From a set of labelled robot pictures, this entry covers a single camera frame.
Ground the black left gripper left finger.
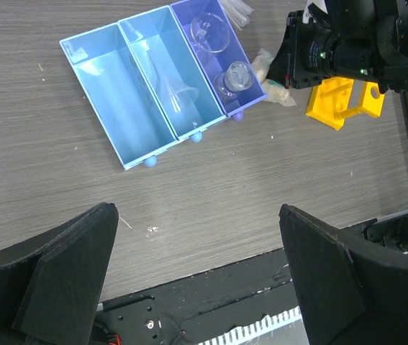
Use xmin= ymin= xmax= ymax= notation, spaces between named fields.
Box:
xmin=0 ymin=203 xmax=119 ymax=344

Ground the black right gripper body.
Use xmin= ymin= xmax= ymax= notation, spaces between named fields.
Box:
xmin=267 ymin=11 xmax=332 ymax=89

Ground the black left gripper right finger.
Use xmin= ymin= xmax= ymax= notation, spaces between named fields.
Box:
xmin=279 ymin=205 xmax=408 ymax=344

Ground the plastic bag with gloves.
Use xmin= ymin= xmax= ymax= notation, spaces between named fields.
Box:
xmin=251 ymin=48 xmax=296 ymax=107

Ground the small clear glass beaker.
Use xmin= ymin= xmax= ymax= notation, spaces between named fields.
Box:
xmin=212 ymin=61 xmax=254 ymax=102

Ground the larger clear glass beaker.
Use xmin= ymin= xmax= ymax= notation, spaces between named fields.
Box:
xmin=190 ymin=12 xmax=230 ymax=53

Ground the blue three-compartment organizer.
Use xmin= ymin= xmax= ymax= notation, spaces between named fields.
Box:
xmin=60 ymin=1 xmax=266 ymax=169

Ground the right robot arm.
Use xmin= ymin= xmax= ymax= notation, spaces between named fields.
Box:
xmin=268 ymin=1 xmax=408 ymax=93

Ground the yellow test tube rack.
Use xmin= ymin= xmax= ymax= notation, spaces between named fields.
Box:
xmin=305 ymin=77 xmax=385 ymax=131

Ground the white slotted cable duct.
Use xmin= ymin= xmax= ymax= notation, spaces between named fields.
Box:
xmin=198 ymin=306 xmax=302 ymax=345

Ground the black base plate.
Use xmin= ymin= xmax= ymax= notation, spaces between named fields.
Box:
xmin=94 ymin=206 xmax=408 ymax=345

